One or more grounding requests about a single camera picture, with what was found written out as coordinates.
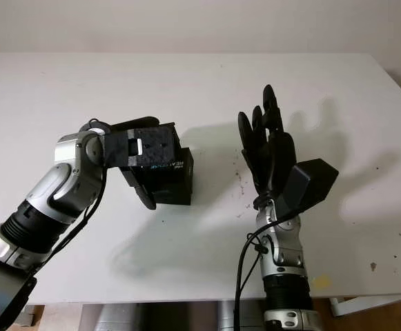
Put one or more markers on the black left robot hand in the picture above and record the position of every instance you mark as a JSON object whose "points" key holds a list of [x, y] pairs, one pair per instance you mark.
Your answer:
{"points": [[138, 122]]}

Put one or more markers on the white board under table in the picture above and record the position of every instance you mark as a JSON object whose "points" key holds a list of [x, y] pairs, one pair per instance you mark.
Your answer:
{"points": [[372, 303]]}

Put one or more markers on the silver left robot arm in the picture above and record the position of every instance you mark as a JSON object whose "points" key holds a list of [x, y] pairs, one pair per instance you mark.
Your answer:
{"points": [[55, 193]]}

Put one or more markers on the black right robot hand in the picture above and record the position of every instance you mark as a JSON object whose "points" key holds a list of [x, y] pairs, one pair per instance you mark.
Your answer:
{"points": [[272, 155]]}

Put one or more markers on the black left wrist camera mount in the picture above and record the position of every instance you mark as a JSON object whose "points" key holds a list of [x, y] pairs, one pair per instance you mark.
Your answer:
{"points": [[145, 146]]}

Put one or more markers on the black RealSense box lid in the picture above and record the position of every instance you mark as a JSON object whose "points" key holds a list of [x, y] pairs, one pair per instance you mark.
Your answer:
{"points": [[172, 172]]}

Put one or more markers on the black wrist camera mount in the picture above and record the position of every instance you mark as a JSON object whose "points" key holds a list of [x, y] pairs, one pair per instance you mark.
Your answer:
{"points": [[310, 182], [145, 146]]}

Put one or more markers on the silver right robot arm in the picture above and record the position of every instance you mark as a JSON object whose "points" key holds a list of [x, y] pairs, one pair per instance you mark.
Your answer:
{"points": [[283, 262]]}

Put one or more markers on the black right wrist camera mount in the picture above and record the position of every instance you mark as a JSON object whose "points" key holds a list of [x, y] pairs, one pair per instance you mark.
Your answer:
{"points": [[310, 182]]}

